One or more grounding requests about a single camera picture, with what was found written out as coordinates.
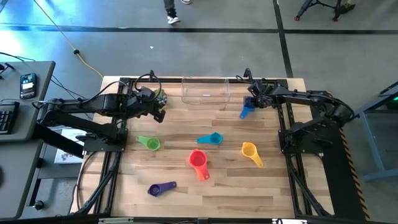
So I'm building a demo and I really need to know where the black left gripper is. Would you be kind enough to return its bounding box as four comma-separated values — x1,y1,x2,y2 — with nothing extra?
132,87,167,124

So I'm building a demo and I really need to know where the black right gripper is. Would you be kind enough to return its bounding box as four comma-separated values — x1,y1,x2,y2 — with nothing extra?
248,80,276,111

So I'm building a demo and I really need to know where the dark blue measuring cup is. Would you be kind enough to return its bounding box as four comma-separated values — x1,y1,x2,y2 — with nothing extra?
239,95,256,120

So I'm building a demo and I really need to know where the green measuring cup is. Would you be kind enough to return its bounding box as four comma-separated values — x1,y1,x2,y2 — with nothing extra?
136,135,161,152

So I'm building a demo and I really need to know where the yellow measuring cup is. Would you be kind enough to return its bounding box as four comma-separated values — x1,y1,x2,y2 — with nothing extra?
241,141,264,168

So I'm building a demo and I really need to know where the light blue measuring cup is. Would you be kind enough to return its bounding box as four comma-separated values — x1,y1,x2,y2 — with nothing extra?
196,132,224,146

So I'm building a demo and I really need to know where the purple measuring cup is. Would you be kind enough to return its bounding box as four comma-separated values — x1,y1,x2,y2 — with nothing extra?
147,181,177,197

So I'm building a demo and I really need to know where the orange measuring cup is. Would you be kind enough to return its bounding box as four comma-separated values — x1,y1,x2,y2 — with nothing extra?
189,155,211,182

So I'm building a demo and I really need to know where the clear plastic basket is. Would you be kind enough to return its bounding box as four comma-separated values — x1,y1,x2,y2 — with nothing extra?
181,77,231,111

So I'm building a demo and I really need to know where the small potted succulent plant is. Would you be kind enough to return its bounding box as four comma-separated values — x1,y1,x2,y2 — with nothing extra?
154,89,169,110

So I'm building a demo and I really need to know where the person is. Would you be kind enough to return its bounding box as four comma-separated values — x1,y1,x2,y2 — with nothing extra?
338,0,356,14
164,0,192,25

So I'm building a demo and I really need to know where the white printed booklet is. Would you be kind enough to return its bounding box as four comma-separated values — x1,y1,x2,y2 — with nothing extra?
54,128,88,165

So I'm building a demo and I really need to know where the blue-grey metal cart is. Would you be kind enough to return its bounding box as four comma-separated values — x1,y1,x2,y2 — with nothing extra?
341,81,398,181

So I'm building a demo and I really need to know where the black hazard-striped floor mat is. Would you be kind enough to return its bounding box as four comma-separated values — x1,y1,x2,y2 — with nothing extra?
306,90,371,222

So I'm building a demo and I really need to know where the grey desk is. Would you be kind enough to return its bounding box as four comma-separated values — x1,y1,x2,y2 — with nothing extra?
0,60,56,220

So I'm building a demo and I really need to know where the black smartphone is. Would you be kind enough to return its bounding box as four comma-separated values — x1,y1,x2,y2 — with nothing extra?
19,72,37,100

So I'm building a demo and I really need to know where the black keyboard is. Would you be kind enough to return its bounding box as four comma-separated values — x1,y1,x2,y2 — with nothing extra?
0,101,21,135

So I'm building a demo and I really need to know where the black metal table frame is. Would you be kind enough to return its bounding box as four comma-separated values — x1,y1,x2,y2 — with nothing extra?
74,68,335,218

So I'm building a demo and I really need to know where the black camera tripod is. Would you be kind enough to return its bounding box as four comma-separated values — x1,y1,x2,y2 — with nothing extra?
294,0,341,22

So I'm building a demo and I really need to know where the yellow floor cable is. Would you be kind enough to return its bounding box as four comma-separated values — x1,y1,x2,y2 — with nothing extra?
32,0,104,78

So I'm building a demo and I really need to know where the white metal bracket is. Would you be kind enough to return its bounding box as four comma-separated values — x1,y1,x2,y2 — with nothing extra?
98,217,134,224
272,218,308,224

